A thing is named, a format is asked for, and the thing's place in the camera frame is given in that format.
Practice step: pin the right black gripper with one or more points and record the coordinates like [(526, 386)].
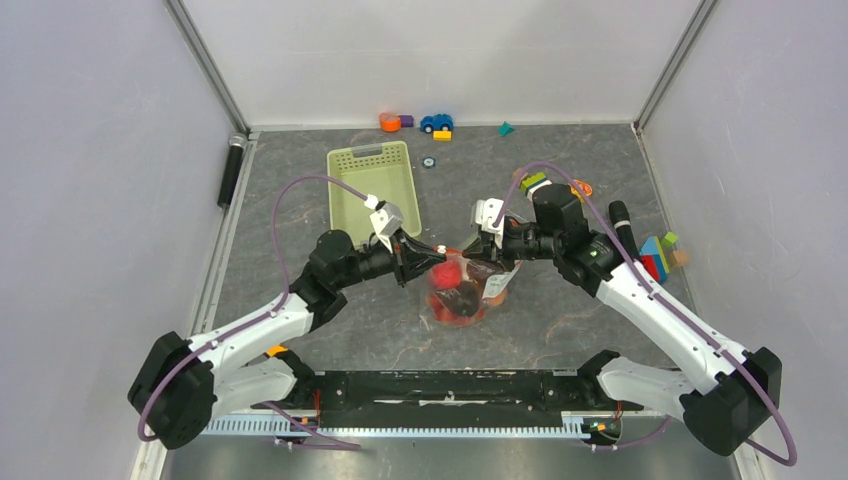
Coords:
[(485, 247)]

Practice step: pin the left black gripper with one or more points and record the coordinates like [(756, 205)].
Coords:
[(411, 258)]

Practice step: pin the clear zip top bag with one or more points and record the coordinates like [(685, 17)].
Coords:
[(489, 279)]

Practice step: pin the orange peach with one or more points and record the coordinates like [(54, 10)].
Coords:
[(498, 299)]

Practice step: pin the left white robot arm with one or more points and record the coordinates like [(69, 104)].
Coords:
[(183, 384)]

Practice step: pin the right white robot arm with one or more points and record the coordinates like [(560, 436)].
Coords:
[(722, 391)]

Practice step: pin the green blue white brick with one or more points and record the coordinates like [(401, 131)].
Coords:
[(530, 183)]

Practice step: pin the yellow orange butterfly toy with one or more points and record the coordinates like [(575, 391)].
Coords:
[(581, 190)]

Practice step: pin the green plastic basket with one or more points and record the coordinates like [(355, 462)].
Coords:
[(384, 170)]

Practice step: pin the black microphone right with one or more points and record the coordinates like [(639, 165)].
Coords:
[(620, 218)]

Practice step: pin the black microphone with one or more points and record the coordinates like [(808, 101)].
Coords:
[(620, 218), (232, 168)]

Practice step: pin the teal block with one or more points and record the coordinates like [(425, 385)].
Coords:
[(505, 129)]

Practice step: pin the yellow block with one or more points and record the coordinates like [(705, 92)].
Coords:
[(442, 135)]

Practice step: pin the blue toy car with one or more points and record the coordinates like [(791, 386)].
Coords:
[(438, 122)]

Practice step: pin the multicolour block stack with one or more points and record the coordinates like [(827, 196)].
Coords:
[(654, 260)]

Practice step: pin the small green cube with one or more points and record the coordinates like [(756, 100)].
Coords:
[(669, 240)]

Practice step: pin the wooden cube right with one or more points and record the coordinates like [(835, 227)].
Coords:
[(679, 258)]

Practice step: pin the black microphone left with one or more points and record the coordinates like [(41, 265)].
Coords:
[(232, 168)]

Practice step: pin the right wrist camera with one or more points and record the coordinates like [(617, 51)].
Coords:
[(489, 217)]

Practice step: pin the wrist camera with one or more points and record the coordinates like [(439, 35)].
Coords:
[(386, 219), (489, 217)]

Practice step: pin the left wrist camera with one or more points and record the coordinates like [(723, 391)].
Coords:
[(386, 219)]

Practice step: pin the orange ring toy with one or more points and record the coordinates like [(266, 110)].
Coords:
[(390, 122)]

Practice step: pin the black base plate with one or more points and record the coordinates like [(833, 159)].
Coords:
[(448, 398)]

